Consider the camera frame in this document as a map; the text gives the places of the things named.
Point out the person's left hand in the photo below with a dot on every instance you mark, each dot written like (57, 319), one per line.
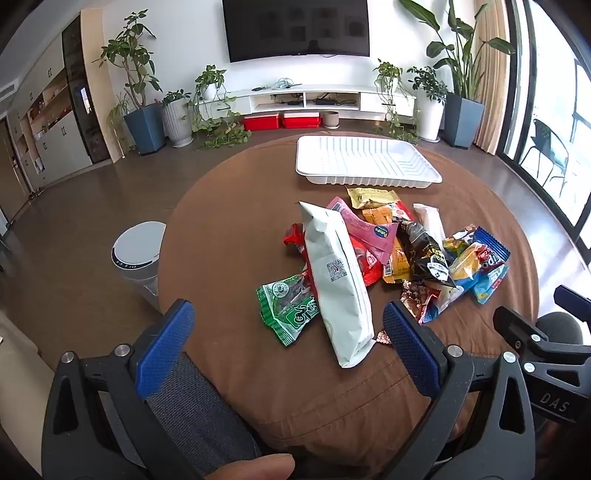
(263, 468)

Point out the person's grey trouser leg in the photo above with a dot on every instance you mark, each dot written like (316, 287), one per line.
(203, 406)

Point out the brown wooden door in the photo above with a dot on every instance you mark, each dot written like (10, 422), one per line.
(11, 175)

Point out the broad-leaf plant in blue pot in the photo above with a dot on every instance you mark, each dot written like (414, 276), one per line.
(464, 122)

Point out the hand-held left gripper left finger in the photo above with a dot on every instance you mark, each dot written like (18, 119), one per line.
(164, 346)

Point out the gold snack packet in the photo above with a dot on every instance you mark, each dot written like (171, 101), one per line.
(371, 196)

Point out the red storage box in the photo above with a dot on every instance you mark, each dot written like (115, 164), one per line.
(301, 120)
(262, 122)

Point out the pink snack packet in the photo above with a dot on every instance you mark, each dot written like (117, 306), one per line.
(364, 226)

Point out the trailing pothos in white pot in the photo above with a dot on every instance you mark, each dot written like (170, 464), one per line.
(210, 81)

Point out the plant in ribbed white pot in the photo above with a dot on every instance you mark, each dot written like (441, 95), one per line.
(178, 122)

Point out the black framed glass window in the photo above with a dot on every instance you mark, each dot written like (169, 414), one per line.
(519, 69)

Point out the small beige plant pot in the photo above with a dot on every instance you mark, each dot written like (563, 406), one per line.
(331, 120)

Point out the small teal object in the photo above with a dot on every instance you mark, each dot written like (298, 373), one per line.
(282, 83)

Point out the blue roll cake packet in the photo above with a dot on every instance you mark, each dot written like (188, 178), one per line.
(489, 272)

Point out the white television cabinet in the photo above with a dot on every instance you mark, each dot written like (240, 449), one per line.
(383, 99)

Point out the translucent white snack packet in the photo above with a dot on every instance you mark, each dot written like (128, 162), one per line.
(429, 221)

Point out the white wall cabinet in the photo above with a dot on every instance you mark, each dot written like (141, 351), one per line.
(60, 143)

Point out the beige curtain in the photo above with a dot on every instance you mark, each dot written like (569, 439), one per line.
(494, 92)

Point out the small-leaf tree in blue pot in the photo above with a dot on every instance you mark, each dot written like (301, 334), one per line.
(145, 129)

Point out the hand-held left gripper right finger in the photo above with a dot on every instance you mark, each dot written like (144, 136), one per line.
(408, 346)

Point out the red patterned snack packet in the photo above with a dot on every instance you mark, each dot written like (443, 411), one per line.
(418, 300)

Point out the dark glass display cabinet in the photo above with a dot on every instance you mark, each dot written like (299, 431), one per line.
(85, 92)

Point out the white plastic tray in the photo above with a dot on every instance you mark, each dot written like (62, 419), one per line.
(360, 157)

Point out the white trash can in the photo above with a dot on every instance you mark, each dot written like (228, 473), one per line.
(138, 258)

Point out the plant in tall white pot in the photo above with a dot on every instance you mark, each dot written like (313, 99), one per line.
(431, 120)

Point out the black snack packet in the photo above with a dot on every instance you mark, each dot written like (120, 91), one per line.
(427, 258)

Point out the small red gold candy packet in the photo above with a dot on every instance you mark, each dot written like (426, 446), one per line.
(383, 337)

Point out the green snack packet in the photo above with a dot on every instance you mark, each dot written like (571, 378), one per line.
(286, 309)

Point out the orange snack packet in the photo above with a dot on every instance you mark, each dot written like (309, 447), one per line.
(376, 216)

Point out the black balcony chair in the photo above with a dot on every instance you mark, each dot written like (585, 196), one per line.
(547, 147)

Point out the trailing vine plant on cabinet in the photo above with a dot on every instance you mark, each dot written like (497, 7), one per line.
(388, 74)

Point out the large white snack bag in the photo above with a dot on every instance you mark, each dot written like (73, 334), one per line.
(332, 286)

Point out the black wall television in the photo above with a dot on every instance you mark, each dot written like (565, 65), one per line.
(295, 27)

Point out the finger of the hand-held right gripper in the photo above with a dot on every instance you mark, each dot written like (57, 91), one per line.
(575, 300)
(512, 323)

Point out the black set-top box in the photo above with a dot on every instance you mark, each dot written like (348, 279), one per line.
(323, 99)

